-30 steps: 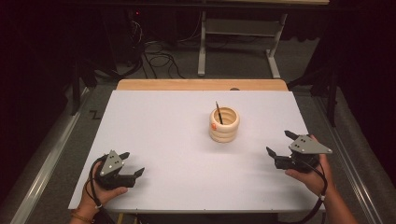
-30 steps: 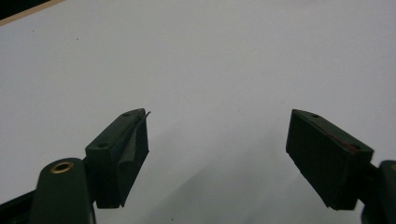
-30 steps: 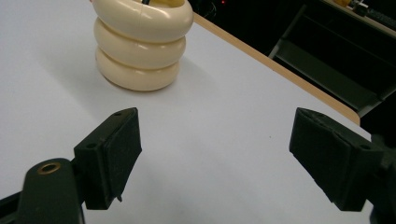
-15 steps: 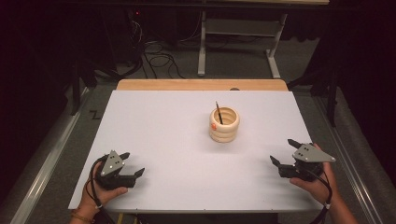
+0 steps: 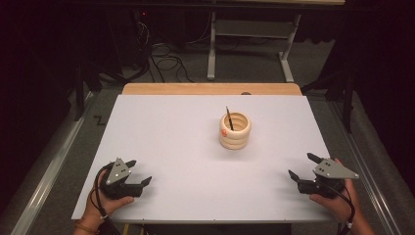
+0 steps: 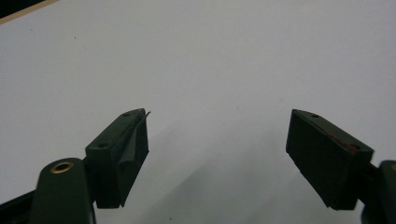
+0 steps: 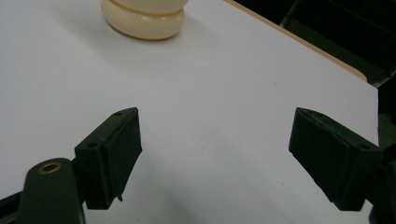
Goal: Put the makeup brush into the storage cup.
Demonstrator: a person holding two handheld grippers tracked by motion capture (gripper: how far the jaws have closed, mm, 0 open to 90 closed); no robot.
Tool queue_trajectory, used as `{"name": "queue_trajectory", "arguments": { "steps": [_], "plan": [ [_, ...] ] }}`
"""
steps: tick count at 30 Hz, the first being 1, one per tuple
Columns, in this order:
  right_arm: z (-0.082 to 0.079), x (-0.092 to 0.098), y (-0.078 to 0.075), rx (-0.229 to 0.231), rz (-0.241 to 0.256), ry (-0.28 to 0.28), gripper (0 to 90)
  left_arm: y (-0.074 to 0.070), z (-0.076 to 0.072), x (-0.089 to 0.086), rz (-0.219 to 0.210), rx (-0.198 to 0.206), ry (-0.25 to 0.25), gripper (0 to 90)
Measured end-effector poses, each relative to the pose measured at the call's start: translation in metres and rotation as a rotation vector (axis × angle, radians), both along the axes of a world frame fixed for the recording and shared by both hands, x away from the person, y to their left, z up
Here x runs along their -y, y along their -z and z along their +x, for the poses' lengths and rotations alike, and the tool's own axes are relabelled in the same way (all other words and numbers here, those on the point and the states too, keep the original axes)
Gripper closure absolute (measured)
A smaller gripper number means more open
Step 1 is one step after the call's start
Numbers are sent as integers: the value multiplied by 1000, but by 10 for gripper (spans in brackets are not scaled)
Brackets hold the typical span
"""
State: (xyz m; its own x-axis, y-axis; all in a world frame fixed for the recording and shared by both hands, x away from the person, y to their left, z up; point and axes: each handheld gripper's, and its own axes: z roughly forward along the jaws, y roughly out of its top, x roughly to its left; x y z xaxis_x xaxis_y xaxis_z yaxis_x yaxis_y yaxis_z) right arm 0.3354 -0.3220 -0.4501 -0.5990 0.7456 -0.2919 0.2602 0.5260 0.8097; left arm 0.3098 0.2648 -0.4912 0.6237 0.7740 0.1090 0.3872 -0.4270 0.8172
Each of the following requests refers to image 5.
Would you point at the cream ringed pen holder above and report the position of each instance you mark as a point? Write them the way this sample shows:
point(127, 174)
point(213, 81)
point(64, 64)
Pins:
point(235, 133)

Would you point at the black stand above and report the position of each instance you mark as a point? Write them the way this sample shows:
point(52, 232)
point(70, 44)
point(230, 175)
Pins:
point(347, 98)
point(80, 91)

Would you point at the person's right hand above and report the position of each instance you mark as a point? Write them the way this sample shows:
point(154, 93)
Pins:
point(342, 204)

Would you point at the white metal desk frame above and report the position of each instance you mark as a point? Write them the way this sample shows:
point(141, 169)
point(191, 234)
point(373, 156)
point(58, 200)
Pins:
point(254, 29)

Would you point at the person's left hand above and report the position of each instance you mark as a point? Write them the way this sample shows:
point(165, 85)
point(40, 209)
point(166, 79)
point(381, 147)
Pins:
point(104, 205)

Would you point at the metal floor rail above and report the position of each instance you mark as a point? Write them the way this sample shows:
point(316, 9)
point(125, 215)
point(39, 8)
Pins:
point(368, 169)
point(55, 169)

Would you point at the person's dark clothing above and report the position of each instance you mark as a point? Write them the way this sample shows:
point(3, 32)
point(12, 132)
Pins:
point(215, 229)

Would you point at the white board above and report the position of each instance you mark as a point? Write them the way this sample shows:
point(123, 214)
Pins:
point(182, 147)

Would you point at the dark pencil with orange end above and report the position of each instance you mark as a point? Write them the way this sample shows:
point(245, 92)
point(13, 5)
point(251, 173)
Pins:
point(230, 118)

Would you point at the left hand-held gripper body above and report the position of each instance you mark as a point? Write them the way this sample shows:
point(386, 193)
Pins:
point(119, 176)

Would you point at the wooden table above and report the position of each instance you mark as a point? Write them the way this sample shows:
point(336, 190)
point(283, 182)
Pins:
point(195, 88)

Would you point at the black device with red light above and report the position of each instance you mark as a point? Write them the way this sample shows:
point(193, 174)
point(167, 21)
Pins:
point(142, 36)

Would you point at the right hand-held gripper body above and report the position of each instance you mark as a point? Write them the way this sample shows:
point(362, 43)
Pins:
point(329, 178)

